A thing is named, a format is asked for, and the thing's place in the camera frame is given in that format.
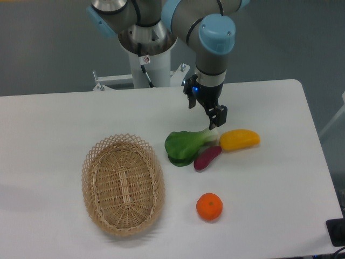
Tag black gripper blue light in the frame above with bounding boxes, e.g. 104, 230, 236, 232
183, 74, 227, 130

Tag orange tangerine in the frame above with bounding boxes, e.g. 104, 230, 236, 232
196, 193, 223, 222

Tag yellow mango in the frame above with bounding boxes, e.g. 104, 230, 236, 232
219, 129, 261, 151

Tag purple sweet potato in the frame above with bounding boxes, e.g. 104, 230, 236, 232
194, 145, 222, 171

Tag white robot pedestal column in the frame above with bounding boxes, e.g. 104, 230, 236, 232
127, 50, 171, 87

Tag white metal base frame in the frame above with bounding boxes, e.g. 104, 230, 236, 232
93, 63, 191, 91

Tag woven wicker basket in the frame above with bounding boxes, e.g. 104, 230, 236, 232
81, 134, 165, 237

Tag black cable on pedestal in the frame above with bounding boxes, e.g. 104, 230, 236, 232
137, 42, 155, 88

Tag black device at table edge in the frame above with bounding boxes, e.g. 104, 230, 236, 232
326, 218, 344, 247

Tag green bok choy vegetable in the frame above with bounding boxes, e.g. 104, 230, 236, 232
164, 128, 219, 167

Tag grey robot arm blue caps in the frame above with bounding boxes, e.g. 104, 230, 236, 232
86, 1, 247, 128

